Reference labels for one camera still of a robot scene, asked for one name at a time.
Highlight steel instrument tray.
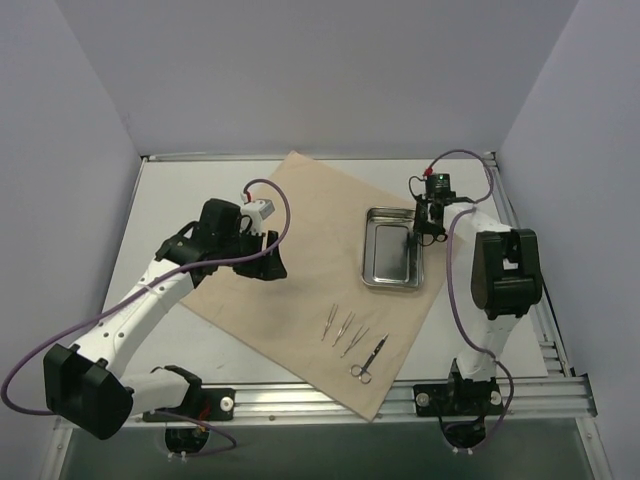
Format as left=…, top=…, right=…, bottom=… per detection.
left=361, top=207, right=424, bottom=291

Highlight beige wrapping cloth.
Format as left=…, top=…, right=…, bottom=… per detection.
left=184, top=153, right=460, bottom=420

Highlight steel tweezers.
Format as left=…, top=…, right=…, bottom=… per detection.
left=321, top=304, right=339, bottom=341
left=407, top=233, right=417, bottom=281
left=341, top=326, right=369, bottom=358
left=332, top=311, right=355, bottom=347

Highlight steel surgical scissors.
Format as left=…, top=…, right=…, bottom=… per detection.
left=350, top=334, right=389, bottom=385

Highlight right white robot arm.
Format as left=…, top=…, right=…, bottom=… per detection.
left=412, top=168, right=542, bottom=413

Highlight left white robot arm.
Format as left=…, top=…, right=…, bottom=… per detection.
left=43, top=199, right=287, bottom=440

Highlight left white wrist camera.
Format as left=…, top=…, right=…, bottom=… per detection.
left=240, top=193, right=275, bottom=222

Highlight aluminium back rail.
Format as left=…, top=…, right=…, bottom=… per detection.
left=140, top=152, right=496, bottom=162

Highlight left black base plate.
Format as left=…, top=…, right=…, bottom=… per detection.
left=142, top=387, right=236, bottom=422

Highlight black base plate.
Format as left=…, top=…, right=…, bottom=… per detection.
left=142, top=387, right=236, bottom=422
left=412, top=382, right=504, bottom=417

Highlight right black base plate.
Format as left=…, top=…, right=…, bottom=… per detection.
left=412, top=382, right=504, bottom=417

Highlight aluminium front rail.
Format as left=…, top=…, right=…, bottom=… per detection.
left=54, top=375, right=599, bottom=426

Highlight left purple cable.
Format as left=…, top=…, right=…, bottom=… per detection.
left=0, top=178, right=292, bottom=451

